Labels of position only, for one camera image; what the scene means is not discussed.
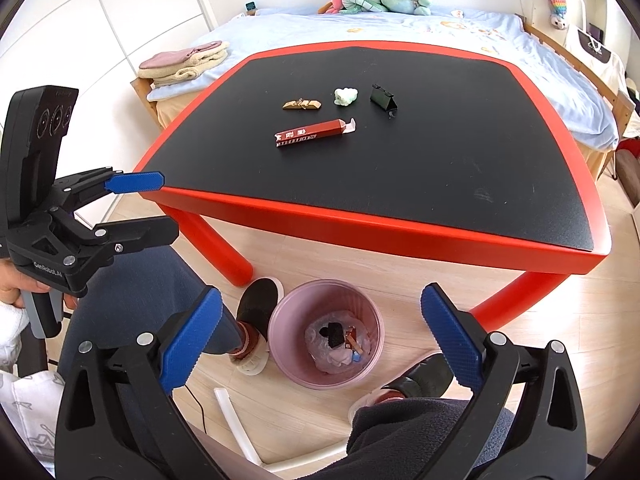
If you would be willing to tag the right black slipper shoe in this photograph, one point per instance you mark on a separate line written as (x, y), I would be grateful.
(429, 378)

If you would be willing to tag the bed with blue sheet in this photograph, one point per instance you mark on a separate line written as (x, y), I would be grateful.
(596, 113)

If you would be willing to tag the left black slipper shoe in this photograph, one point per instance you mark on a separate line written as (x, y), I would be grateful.
(253, 316)

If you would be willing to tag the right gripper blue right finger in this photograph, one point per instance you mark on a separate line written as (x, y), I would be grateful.
(458, 335)

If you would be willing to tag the white plastic tube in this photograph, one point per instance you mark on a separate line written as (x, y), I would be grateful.
(237, 429)

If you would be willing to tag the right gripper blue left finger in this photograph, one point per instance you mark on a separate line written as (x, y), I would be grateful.
(184, 337)

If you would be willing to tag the white tote bag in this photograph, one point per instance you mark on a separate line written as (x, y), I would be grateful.
(606, 64)

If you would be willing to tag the person leg dark trousers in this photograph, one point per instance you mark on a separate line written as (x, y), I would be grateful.
(136, 294)

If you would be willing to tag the small teal clock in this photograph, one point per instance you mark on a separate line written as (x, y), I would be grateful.
(251, 8)

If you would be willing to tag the red carton box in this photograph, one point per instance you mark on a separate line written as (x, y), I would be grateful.
(351, 341)
(319, 130)

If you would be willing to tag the red black table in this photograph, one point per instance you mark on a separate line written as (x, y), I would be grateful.
(477, 167)

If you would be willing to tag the folded beige pink towels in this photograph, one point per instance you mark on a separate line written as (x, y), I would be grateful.
(180, 66)

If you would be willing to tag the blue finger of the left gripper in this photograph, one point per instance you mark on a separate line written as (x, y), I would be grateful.
(135, 182)
(132, 237)

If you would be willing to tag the rainbow hanging plush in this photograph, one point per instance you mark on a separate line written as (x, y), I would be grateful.
(558, 10)

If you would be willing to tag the pink trash bin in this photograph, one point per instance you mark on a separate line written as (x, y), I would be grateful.
(303, 355)

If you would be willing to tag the black slipper shoe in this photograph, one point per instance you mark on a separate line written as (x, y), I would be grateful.
(429, 378)
(253, 316)

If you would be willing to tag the green white crumpled wrapper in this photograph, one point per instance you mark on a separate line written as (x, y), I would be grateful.
(344, 97)

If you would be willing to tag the black binder clip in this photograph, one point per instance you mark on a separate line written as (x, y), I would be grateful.
(384, 100)

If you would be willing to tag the person left hand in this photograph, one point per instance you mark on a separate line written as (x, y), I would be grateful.
(13, 283)

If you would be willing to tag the red carton box lying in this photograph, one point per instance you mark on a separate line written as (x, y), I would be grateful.
(319, 130)

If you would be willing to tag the small tan wrapper piece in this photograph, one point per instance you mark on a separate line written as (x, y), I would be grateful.
(302, 104)

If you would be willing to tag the black hair scrunchie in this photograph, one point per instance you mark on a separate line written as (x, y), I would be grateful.
(334, 334)

